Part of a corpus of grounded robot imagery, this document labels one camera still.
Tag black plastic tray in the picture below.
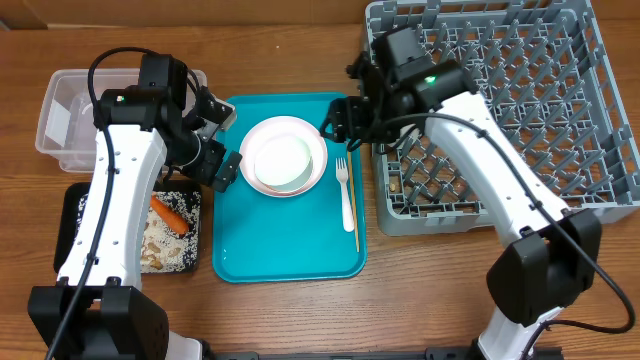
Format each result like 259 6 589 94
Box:
53 180 202 271

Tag rice and peanut leftovers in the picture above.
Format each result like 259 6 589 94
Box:
74 190 202 274

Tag white bowl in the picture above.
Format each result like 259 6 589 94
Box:
254 135 314 192

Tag pink plate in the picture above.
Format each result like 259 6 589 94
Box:
240 116 328 197

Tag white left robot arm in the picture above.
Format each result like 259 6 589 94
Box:
28 49 241 359

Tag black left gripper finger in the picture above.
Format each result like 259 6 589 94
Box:
207 140 242 193
192 86 237 142

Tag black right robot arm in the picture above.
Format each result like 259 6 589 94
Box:
320 26 602 359

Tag orange carrot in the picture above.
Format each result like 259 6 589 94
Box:
150 195 189 236

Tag white plastic fork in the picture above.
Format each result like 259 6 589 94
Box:
336 157 355 232

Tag clear plastic bin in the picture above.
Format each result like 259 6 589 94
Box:
34 68 219 175

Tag grey dishwasher rack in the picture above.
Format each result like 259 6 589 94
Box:
364 0 639 236

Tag wooden chopstick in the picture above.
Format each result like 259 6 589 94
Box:
347 151 360 253

